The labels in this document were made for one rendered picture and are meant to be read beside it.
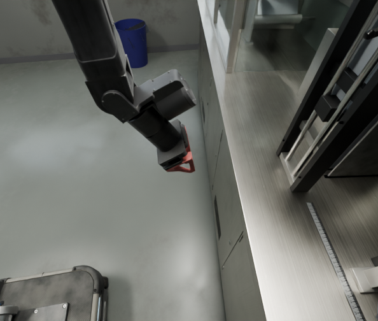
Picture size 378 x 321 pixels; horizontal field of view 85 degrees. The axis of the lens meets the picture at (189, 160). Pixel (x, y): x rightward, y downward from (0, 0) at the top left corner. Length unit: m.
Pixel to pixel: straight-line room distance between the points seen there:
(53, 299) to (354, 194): 1.35
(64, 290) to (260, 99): 1.32
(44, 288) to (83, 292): 0.20
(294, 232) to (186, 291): 0.95
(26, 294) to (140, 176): 0.97
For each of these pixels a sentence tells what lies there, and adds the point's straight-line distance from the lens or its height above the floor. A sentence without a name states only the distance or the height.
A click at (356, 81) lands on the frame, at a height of 1.24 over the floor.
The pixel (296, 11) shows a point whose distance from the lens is 1.15.
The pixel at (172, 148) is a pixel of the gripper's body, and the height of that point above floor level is 1.13.
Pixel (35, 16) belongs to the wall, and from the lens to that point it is 3.69.
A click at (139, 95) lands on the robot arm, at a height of 1.25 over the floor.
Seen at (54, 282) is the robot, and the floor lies 0.24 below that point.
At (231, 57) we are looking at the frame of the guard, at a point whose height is 0.98.
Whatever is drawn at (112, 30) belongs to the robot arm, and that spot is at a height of 1.35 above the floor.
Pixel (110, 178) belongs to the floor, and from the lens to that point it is 1.86.
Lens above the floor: 1.45
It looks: 52 degrees down
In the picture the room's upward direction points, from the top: straight up
